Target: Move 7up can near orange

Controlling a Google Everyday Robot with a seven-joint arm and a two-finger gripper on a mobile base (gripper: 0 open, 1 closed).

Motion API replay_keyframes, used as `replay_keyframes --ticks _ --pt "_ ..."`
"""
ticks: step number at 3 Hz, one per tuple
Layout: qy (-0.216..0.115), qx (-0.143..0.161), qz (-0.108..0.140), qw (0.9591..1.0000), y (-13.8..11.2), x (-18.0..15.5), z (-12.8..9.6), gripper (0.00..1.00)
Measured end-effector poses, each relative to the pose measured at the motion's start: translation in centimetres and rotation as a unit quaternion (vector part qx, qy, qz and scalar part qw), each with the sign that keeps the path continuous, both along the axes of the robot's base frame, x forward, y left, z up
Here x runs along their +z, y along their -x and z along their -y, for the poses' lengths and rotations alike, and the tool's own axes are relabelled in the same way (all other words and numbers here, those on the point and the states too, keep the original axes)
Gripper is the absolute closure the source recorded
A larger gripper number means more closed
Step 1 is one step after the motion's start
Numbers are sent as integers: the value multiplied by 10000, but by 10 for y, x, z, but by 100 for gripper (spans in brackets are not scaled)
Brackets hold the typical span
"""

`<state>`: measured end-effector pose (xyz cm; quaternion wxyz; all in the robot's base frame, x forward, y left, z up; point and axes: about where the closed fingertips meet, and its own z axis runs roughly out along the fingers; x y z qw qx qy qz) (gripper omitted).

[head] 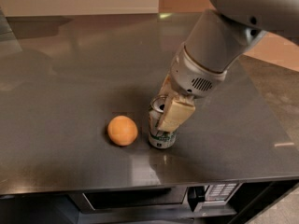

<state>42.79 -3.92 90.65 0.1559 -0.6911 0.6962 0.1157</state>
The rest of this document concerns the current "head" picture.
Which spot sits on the green white 7up can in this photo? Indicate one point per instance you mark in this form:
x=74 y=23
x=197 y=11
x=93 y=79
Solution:
x=157 y=138

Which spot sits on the orange fruit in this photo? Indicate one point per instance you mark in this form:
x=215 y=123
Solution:
x=122 y=131

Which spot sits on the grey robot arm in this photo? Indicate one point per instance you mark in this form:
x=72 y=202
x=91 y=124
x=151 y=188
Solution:
x=221 y=35

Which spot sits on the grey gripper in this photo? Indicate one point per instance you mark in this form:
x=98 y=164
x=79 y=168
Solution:
x=191 y=75

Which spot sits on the silver microwave oven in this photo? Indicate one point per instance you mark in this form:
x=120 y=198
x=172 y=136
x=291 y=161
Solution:
x=193 y=197

